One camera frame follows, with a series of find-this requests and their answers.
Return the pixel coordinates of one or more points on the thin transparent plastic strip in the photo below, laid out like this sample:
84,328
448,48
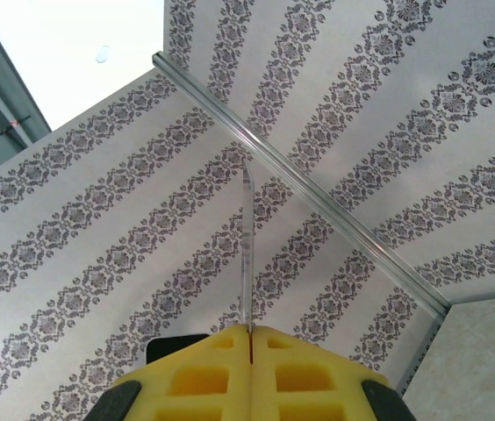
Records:
247,245

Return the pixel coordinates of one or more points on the aluminium corner post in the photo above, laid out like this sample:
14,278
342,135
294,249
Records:
300,175

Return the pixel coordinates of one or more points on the white ceiling disc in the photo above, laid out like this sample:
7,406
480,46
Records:
102,53

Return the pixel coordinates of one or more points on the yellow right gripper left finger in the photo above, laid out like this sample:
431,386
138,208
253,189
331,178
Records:
159,394

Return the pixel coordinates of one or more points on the aluminium table side rail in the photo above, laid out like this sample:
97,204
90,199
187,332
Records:
423,351

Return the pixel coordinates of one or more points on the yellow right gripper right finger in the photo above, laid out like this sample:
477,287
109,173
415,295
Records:
344,394

